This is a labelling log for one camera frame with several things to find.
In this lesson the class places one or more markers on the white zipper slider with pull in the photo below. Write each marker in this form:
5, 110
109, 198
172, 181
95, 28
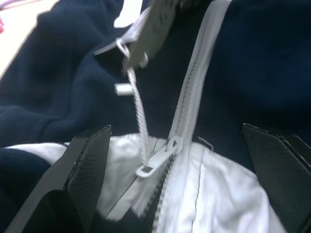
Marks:
155, 163

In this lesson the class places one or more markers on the ribbed finger of the right gripper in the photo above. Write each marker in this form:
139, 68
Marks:
151, 31

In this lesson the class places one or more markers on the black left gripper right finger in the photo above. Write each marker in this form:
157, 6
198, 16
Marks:
281, 170

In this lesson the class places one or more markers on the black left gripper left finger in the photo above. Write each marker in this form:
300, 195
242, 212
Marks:
82, 174

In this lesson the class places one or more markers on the navy jacket with white zipper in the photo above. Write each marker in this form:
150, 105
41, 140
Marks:
60, 85

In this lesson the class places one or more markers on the pink object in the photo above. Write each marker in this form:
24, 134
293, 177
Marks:
1, 25

